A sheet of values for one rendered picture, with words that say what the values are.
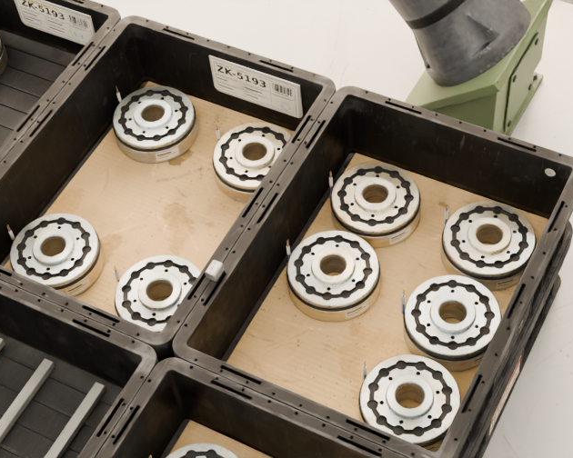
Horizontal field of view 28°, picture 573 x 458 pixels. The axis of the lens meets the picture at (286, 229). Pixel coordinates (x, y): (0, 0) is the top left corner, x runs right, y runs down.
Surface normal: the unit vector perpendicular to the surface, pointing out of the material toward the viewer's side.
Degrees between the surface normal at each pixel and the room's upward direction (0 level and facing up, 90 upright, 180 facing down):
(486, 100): 90
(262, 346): 0
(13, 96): 0
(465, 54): 59
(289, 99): 90
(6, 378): 0
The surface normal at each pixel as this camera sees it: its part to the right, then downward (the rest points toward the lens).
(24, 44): -0.07, -0.59
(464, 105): -0.49, 0.72
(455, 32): -0.32, 0.35
